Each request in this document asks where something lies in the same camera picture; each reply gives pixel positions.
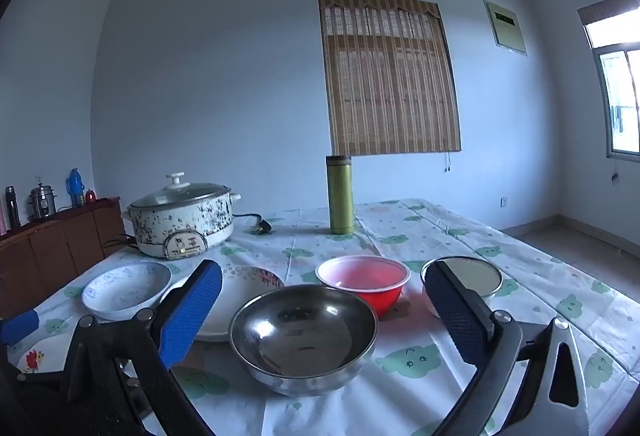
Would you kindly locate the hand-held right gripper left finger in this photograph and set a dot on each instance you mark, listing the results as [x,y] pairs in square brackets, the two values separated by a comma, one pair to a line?
[192,311]

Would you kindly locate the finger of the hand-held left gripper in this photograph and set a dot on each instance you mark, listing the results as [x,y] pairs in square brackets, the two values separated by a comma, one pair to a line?
[20,327]

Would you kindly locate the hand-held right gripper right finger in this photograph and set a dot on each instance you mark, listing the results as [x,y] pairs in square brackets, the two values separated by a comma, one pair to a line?
[455,316]

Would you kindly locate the white enamel bowl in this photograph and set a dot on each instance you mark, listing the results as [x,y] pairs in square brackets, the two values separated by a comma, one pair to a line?
[480,278]

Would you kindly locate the red plastic bowl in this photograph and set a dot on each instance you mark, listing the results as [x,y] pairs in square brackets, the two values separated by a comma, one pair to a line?
[365,276]

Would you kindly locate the stainless steel bowl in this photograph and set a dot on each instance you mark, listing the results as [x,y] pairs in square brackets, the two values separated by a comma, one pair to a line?
[300,336]

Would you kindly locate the white speckled plate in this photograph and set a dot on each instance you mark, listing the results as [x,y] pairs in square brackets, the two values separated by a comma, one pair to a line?
[240,286]

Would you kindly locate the white bowl with blue pattern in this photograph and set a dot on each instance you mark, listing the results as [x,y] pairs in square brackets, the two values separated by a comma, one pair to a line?
[125,291]

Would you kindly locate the speckled white electric pot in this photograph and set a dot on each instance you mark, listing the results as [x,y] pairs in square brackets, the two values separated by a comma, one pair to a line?
[185,223]

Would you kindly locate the brown wooden cabinet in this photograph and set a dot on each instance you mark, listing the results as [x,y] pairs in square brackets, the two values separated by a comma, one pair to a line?
[60,246]

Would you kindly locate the printed white tablecloth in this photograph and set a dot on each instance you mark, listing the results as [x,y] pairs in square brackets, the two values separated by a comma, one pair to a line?
[390,236]

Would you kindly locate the glass pot lid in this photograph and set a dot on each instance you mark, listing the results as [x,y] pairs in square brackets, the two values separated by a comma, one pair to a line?
[185,193]

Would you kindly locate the black thermos flask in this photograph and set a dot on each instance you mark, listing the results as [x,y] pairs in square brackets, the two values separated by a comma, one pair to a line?
[12,208]

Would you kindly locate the steel lidded pot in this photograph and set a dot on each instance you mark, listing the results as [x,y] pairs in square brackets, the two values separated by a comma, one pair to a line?
[42,203]

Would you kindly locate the small red object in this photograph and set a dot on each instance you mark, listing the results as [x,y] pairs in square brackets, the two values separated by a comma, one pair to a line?
[90,197]

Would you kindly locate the blue bottle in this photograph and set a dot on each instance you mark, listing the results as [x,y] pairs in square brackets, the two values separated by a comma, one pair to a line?
[76,188]

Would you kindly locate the green thermos bottle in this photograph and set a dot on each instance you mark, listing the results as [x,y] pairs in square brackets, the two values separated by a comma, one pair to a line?
[340,201]

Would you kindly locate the bamboo roller blind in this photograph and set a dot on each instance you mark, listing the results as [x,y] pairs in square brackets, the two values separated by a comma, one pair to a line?
[390,80]

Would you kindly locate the rolled-up bamboo window blind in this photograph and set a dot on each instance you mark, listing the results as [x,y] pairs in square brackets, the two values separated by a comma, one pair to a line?
[600,10]

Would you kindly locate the window with green frame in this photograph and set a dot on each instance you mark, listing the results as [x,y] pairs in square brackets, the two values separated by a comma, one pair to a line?
[620,105]

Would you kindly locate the pale wall panel box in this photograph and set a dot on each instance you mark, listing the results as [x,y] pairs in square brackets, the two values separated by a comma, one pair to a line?
[507,30]

